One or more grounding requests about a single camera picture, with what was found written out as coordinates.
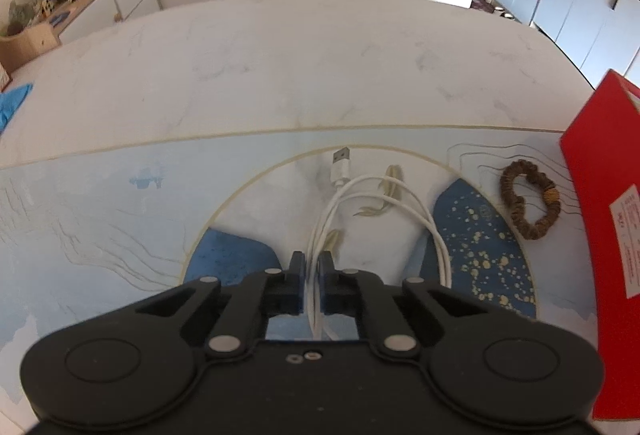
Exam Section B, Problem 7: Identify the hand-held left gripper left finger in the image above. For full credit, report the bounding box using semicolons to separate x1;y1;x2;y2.
135;251;306;356

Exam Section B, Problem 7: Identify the blue cloth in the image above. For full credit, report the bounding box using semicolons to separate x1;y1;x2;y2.
0;82;34;132

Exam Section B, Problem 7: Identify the red and white cardboard box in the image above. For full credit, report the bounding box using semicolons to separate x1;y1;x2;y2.
559;69;640;424

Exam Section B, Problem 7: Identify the white usb cable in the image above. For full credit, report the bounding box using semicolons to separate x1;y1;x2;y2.
305;146;454;342

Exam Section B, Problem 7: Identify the brown hair scrunchie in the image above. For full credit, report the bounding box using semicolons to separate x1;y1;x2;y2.
500;160;564;240

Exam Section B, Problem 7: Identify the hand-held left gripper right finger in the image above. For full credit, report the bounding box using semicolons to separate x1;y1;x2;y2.
320;251;488;356

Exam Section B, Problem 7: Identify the white lower cabinet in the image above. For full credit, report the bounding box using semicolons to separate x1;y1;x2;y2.
532;0;640;87

